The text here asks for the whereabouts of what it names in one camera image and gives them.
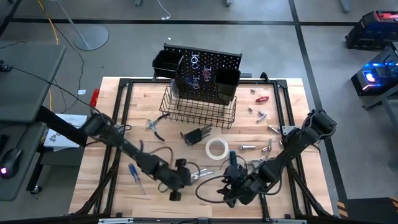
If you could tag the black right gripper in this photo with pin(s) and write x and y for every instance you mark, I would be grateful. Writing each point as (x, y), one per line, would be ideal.
(241, 186)

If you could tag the grey desk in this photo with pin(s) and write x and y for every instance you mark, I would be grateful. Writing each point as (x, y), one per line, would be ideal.
(25, 87)

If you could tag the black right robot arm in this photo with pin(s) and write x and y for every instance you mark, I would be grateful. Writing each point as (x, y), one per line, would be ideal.
(290, 149)

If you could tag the black crate with red top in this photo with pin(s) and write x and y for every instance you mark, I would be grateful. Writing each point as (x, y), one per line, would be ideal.
(370, 34)

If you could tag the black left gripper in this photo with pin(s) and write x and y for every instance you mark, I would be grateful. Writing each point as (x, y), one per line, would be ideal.
(177, 180)

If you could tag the white paper sheet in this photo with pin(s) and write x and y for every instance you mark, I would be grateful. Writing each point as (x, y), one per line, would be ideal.
(59, 140)

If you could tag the grey round stand base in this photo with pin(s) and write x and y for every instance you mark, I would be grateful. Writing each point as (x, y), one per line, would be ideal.
(91, 37)

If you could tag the black computer with coloured lights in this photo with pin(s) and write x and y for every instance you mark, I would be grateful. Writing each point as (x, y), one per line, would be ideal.
(373, 81)

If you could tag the wide black pegboard bin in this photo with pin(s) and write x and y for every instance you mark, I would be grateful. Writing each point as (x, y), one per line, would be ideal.
(168, 63)

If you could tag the white floor sticker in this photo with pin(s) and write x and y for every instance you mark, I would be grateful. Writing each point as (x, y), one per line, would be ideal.
(81, 92)

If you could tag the black desk leg with caster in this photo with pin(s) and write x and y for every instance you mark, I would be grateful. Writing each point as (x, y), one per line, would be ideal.
(37, 168)

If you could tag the black block with hazard stripes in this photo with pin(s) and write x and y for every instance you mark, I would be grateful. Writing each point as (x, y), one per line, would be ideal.
(367, 211)

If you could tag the silver pegboard hook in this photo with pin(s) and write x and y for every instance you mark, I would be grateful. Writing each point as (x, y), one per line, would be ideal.
(196, 60)
(196, 87)
(205, 69)

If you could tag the grey furniture foot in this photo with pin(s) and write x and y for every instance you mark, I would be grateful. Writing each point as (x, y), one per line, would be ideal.
(228, 2)
(343, 4)
(138, 2)

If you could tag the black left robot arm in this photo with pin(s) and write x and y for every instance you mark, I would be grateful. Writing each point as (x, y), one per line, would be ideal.
(130, 149)

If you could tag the white masking tape roll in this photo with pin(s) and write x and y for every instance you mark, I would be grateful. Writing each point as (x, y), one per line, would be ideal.
(217, 138)

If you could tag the red flat object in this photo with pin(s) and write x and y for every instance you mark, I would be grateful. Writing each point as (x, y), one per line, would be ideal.
(94, 96)

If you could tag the tall black pegboard bin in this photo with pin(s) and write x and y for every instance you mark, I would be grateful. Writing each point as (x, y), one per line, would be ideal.
(227, 81)

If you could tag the black computer mouse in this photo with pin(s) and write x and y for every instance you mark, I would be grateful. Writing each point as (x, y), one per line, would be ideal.
(11, 161)

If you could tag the black metal pegboard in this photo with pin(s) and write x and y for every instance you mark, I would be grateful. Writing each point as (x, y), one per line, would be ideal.
(224, 60)

